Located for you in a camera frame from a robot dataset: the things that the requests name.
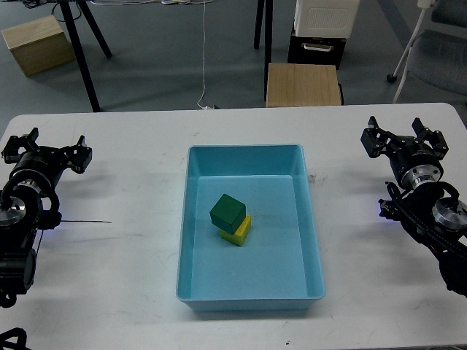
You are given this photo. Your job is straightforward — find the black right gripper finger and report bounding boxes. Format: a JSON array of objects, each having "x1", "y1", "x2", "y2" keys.
[
  {"x1": 360, "y1": 116, "x2": 397, "y2": 158},
  {"x1": 412, "y1": 117, "x2": 449, "y2": 160}
]

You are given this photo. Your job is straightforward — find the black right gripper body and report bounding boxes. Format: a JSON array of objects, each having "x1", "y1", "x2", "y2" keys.
[{"x1": 386, "y1": 137, "x2": 445, "y2": 190}]

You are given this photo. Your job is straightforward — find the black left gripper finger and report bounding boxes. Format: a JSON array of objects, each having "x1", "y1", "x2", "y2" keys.
[
  {"x1": 1, "y1": 127, "x2": 40, "y2": 164},
  {"x1": 60, "y1": 135, "x2": 93, "y2": 174}
]

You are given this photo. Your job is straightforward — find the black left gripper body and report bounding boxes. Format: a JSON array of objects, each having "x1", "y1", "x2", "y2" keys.
[{"x1": 7, "y1": 146, "x2": 72, "y2": 190}]

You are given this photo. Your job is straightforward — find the green cube block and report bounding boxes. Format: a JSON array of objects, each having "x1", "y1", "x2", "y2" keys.
[{"x1": 209, "y1": 193, "x2": 246, "y2": 235}]

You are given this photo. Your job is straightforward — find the yellow cube block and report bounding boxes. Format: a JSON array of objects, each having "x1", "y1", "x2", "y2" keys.
[{"x1": 219, "y1": 214, "x2": 252, "y2": 246}]

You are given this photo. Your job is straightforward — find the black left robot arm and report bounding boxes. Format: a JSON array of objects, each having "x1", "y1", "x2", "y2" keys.
[{"x1": 1, "y1": 128, "x2": 92, "y2": 308}]

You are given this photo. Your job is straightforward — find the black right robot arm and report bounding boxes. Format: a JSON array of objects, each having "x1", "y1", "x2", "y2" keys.
[{"x1": 360, "y1": 117, "x2": 466, "y2": 295}]

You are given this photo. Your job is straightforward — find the light wooden box left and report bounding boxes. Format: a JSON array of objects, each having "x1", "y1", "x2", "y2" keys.
[{"x1": 1, "y1": 15, "x2": 75, "y2": 77}]

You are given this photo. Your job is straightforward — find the grey office chair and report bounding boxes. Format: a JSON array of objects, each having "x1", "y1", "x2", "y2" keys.
[{"x1": 387, "y1": 1, "x2": 466, "y2": 102}]

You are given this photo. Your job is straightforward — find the black storage crate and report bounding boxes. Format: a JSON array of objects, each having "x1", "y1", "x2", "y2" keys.
[{"x1": 287, "y1": 29, "x2": 347, "y2": 70}]

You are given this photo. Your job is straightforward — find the black tripod stand left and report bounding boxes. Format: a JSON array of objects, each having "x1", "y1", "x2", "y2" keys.
[{"x1": 56, "y1": 1, "x2": 112, "y2": 112}]

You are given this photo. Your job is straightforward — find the blue plastic tray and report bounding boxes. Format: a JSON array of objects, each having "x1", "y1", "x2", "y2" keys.
[{"x1": 177, "y1": 145, "x2": 325, "y2": 311}]

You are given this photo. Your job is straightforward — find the black stand legs centre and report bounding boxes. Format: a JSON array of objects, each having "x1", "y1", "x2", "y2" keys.
[{"x1": 253, "y1": 0, "x2": 274, "y2": 99}]

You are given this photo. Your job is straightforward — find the white hanging cable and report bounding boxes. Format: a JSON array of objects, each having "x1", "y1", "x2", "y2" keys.
[{"x1": 90, "y1": 0, "x2": 216, "y2": 110}]

